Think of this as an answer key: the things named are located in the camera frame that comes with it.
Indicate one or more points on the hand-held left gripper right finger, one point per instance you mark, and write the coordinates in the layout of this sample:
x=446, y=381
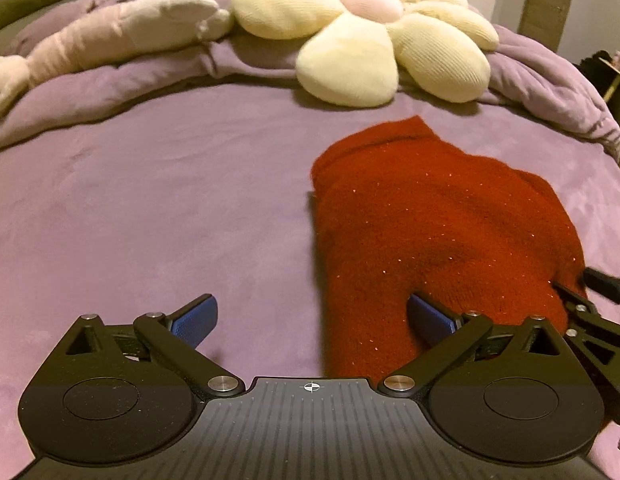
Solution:
x=432, y=317

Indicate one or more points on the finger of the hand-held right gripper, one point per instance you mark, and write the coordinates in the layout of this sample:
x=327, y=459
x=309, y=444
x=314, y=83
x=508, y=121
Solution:
x=607, y=285
x=589, y=322

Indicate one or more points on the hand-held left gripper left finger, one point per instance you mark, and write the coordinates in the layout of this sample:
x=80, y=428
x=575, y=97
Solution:
x=195, y=320

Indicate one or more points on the red knitted sweater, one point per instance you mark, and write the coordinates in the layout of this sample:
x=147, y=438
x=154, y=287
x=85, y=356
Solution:
x=439, y=220

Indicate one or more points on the purple bed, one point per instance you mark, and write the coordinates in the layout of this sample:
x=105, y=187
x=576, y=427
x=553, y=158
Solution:
x=140, y=210

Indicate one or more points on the yellow side table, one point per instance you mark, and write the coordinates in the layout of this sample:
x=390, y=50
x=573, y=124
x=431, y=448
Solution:
x=617, y=75

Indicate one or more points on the dark cloth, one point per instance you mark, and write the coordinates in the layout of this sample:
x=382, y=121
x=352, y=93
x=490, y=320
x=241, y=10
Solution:
x=592, y=67

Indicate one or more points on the purple duvet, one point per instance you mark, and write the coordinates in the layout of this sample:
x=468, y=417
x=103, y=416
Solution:
x=539, y=75

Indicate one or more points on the cream flower-shaped pillow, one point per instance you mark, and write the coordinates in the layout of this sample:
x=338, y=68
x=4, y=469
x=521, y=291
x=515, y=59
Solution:
x=355, y=45

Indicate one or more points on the long pale pink plush toy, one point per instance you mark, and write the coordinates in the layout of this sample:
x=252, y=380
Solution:
x=115, y=30

